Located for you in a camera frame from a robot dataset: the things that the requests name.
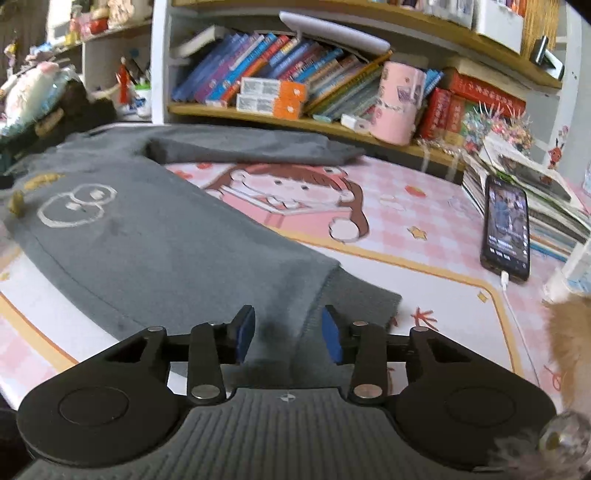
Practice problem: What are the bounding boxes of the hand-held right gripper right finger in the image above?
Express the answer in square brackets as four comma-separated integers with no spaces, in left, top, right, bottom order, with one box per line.
[322,305,467,408]

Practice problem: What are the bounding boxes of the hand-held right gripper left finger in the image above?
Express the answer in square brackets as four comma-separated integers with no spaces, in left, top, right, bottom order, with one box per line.
[104,305,256,408]

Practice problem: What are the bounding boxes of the grey sweater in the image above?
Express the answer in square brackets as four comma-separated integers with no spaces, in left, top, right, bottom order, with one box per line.
[0,124,402,366]

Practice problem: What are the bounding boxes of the pink printed desk mat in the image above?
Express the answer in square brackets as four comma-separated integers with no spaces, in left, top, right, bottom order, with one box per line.
[0,122,571,418]

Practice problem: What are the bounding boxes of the black smartphone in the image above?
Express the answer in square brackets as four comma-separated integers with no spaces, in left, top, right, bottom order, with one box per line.
[480,174,532,283]

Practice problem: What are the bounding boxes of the white charger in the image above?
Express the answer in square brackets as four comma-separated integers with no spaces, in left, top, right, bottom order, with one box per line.
[341,115,374,136]

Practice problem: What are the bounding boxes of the wooden bookshelf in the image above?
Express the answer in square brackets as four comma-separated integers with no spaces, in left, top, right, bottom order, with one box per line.
[151,0,570,168]

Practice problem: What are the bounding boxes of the pink cylinder container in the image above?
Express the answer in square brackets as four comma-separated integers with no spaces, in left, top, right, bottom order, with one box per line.
[369,61,428,147]

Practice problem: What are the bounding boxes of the fluffy beige garment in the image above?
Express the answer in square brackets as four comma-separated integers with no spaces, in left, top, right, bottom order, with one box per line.
[489,295,591,480]

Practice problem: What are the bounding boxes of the stack of magazines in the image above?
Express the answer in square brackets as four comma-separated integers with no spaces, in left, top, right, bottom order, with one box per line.
[462,134,591,264]

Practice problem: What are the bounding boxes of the clear plastic container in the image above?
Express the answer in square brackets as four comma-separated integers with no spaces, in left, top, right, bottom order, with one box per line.
[542,237,591,303]

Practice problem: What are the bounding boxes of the white pen cup green lid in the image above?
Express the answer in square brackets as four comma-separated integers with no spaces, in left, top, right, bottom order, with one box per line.
[131,83,153,117]

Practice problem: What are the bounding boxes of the colourful paper ornaments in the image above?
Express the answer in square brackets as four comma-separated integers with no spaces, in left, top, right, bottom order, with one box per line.
[418,104,536,160]

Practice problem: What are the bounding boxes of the red boxed book set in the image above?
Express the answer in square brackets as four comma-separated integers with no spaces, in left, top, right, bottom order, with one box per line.
[419,68,527,144]

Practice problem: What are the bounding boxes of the row of colourful books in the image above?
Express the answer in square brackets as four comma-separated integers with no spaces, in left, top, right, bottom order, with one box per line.
[171,31,444,123]

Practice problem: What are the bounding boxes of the red figurine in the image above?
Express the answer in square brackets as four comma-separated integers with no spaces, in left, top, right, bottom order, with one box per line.
[117,56,136,107]

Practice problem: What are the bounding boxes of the dark bag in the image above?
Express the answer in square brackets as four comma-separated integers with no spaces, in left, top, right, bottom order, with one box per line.
[0,82,117,153]

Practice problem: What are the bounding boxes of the thick white book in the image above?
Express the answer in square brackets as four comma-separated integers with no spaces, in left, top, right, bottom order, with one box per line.
[170,25,232,58]

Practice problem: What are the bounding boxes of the white flat tablet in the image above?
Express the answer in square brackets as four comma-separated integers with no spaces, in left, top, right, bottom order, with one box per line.
[278,11,393,57]

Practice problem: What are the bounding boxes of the white storage box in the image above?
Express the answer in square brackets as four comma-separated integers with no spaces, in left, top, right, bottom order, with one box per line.
[473,0,527,52]

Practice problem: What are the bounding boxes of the white charging cable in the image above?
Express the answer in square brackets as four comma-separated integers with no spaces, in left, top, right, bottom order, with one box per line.
[500,272,544,389]

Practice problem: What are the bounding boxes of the small dark frame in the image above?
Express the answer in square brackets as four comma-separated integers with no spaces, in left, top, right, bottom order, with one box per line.
[529,36,565,80]

